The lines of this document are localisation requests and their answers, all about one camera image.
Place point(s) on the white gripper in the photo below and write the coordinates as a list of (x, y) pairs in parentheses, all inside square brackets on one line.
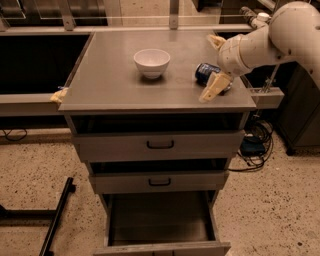
[(229, 56)]

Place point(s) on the blue pepsi can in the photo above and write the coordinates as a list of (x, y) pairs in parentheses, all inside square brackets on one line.
[(206, 73)]

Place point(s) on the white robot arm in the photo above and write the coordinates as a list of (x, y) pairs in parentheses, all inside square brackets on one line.
[(292, 34)]

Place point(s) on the top grey drawer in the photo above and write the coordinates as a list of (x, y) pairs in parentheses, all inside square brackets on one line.
[(157, 146)]

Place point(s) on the grey drawer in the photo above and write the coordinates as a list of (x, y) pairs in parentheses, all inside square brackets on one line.
[(162, 224), (157, 146), (123, 183)]

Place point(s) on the grey drawer cabinet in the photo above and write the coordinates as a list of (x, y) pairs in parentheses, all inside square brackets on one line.
[(108, 95)]

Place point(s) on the middle grey drawer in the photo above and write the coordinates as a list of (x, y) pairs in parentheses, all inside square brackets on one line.
[(123, 183)]

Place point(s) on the bottom grey drawer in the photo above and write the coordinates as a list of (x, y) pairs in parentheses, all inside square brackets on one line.
[(162, 224)]

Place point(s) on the white power strip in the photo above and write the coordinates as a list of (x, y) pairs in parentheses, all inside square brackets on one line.
[(255, 20)]

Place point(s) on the thin metal pole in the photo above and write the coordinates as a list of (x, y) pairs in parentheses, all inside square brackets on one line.
[(269, 81)]

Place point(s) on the white ceramic bowl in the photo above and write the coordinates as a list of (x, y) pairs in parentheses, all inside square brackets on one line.
[(152, 63)]

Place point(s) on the blue box on floor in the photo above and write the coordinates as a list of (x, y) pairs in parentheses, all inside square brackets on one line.
[(252, 146)]

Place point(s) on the dark grey side cabinet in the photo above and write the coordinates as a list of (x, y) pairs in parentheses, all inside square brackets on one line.
[(298, 116)]

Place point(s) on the yellow foam corner pad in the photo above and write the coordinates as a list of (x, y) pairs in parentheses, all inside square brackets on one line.
[(58, 96)]

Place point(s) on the black metal floor stand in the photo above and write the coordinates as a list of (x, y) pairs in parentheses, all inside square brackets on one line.
[(53, 216)]

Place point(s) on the grey horizontal rail beam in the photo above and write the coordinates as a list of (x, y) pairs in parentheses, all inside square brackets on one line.
[(18, 105)]

